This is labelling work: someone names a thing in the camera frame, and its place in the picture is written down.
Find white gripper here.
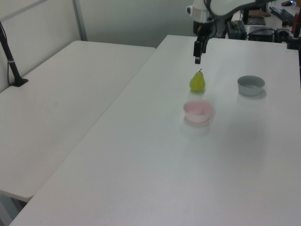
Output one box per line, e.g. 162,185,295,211
192,20,215,65

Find green pear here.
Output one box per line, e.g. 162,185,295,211
189,68,206,93

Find grey bowl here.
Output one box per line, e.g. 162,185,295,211
237,75,266,97

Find pink bowl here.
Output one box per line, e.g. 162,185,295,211
183,99,214,123

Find black box with green connectors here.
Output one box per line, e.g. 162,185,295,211
226,19,248,40

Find black electronics box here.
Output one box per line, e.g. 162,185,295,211
246,25,276,42

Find black keyboard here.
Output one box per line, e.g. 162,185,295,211
269,5,296,21

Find white side table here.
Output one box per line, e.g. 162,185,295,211
0,40,157,203

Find metal partition post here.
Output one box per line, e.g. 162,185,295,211
72,0,88,42

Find black camera pole with base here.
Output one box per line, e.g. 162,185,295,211
0,20,29,88

